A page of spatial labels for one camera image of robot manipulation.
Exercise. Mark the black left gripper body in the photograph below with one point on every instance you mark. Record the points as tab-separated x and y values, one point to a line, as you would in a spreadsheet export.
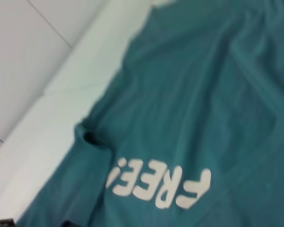
1	223

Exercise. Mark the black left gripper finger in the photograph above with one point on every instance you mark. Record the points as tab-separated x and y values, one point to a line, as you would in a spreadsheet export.
68	224

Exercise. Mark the teal t-shirt with FREE print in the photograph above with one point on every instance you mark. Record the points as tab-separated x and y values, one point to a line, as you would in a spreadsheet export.
191	106

